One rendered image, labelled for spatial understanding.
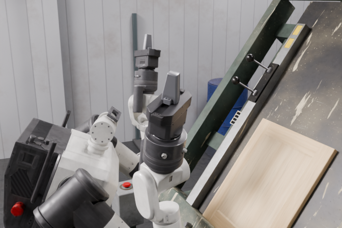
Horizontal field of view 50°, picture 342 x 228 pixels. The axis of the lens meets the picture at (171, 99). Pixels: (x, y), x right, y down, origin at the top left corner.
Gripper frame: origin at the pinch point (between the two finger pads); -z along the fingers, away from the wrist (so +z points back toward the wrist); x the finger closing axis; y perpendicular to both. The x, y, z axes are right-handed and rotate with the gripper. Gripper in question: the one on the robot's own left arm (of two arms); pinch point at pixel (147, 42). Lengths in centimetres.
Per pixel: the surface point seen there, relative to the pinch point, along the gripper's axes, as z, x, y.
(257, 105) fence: 22, 12, -53
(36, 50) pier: -26, -284, -64
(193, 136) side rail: 38, -19, -45
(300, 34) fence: -10, 23, -67
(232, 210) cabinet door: 64, 18, -32
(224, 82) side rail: 11, -13, -58
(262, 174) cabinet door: 48, 26, -39
